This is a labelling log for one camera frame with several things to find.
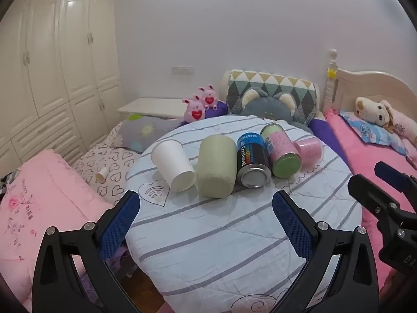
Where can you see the blue cartoon print pillow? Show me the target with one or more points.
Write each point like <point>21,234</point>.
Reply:
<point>368,132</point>

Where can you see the purple blanket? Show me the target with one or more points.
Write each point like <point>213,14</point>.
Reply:
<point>321,128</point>

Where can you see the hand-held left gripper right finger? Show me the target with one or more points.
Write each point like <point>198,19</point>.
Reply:
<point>293,223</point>

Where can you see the pale green cup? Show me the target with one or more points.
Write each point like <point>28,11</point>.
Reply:
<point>215,166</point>

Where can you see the large pink plush rabbit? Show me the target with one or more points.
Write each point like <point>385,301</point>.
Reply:
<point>194,111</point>

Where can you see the cream wooden bed headboard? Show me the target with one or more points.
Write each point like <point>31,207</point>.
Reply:
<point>358,84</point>

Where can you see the grey sun print pillow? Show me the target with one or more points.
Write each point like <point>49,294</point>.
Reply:
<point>153,131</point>

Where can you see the black and blue can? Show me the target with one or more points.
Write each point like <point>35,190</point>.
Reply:
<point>250,156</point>

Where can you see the purple pillow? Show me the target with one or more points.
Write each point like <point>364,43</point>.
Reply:
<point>219,112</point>

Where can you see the small white paper cup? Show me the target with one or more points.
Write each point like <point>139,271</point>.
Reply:
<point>102,174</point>

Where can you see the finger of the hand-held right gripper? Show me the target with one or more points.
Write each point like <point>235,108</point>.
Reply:
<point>394,176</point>
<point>368,194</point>

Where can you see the white and pink plush dog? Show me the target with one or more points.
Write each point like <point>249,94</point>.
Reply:
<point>371,111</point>

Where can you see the white nightstand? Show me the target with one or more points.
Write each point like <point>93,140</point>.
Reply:
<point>153,106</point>

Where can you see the pink and green can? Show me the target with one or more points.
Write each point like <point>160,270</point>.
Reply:
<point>281,150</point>

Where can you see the heart print bed sheet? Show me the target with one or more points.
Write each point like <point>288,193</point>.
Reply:
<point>121,169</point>

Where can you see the small pink plush rabbit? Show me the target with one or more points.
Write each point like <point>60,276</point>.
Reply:
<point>209,97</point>

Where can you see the grey plush animal cushion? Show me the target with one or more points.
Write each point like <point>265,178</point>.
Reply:
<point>264,106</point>

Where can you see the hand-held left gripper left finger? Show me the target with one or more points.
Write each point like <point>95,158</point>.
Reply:
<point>119,221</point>

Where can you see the pink embroidered quilt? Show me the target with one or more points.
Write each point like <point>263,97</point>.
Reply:
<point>39,199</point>

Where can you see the dark patterned cloth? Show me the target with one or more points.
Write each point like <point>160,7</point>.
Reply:
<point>6,181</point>

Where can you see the white panelled wardrobe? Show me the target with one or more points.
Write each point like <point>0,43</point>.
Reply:
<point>49,55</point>

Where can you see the yellow star ornament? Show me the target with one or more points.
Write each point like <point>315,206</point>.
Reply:
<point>331,73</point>

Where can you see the diamond pattern quilted cushion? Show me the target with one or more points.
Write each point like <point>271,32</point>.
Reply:
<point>277,83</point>

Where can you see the pink translucent cup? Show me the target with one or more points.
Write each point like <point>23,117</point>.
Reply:
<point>311,151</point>

